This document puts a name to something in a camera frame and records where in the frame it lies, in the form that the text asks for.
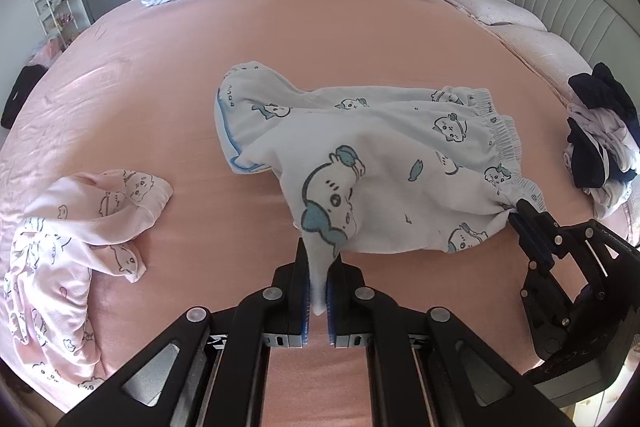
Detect black bag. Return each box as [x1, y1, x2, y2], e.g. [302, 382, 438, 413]
[0, 64, 46, 130]

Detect pink printed pajama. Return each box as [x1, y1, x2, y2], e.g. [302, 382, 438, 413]
[2, 169, 174, 395]

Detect bed with pink sheet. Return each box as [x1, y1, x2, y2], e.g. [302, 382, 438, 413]
[0, 0, 636, 427]

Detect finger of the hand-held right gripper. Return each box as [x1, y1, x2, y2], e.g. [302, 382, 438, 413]
[514, 199, 608, 254]
[509, 211, 573, 354]

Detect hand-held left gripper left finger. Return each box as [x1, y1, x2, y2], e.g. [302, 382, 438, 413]
[55, 238, 311, 427]

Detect white shelf rack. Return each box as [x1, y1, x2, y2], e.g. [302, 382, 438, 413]
[30, 0, 78, 42]

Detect white cartoon print shorts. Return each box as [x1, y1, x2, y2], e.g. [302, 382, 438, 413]
[215, 61, 548, 315]

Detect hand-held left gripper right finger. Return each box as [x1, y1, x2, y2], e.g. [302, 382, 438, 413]
[326, 253, 576, 427]

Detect pink bag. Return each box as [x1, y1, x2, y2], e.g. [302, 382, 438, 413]
[30, 38, 68, 65]

